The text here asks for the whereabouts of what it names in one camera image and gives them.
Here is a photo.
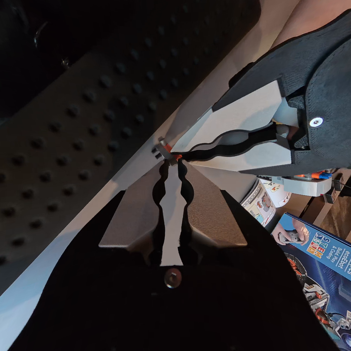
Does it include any white instruction booklet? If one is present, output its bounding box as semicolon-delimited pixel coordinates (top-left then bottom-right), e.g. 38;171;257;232
241;177;292;227

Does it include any person's left forearm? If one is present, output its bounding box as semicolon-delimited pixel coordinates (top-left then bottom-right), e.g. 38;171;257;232
270;0;351;51

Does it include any grey building-block robot model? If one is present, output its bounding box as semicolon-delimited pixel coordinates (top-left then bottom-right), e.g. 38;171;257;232
258;171;333;197

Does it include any blue robot kit box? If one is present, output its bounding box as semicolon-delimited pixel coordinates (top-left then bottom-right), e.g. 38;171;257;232
271;212;351;351

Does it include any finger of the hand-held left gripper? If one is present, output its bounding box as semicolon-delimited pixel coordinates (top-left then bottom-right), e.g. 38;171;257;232
180;140;292;174
169;80;287;154

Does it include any grey beam with orange rack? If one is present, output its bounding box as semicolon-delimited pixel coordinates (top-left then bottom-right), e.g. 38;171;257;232
152;137;183;167

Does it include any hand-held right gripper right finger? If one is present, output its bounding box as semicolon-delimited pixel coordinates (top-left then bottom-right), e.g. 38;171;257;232
177;160;249;259

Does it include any person's black shirt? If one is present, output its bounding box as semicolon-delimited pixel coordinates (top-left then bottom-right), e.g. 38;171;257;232
0;0;116;119

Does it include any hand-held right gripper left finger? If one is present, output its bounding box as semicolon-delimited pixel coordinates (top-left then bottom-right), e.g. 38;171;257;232
98;160;169;265

